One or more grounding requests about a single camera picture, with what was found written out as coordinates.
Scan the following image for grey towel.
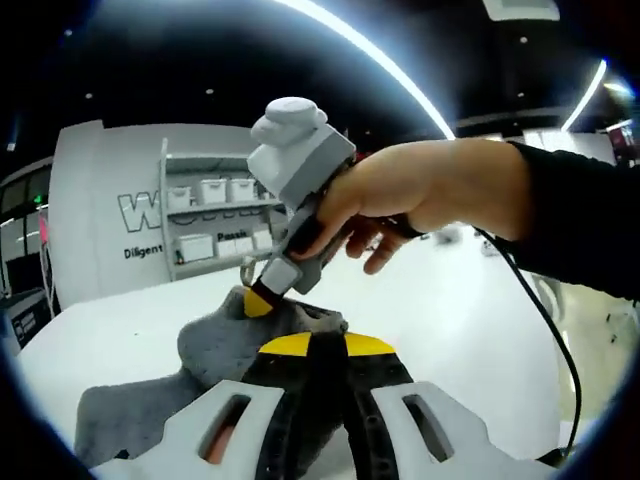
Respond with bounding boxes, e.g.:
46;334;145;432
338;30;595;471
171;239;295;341
74;287;351;480

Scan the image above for person's right hand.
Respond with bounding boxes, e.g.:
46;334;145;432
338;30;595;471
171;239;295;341
289;137;491;276

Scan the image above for row of white storage bins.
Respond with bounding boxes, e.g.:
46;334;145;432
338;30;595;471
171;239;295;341
167;177;281;261

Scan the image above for grey metal shelf unit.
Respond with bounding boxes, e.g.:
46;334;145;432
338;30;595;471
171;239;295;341
158;137;294;282

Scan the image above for long ceiling light strip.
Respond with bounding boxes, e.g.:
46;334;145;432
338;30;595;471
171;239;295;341
279;0;457;141

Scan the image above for ceiling air vent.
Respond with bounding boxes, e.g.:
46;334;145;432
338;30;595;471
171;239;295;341
482;0;561;22

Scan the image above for short ceiling light strip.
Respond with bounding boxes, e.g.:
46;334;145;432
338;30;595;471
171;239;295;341
564;58;609;132

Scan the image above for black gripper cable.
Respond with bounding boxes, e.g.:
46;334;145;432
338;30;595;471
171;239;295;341
469;225;584;454

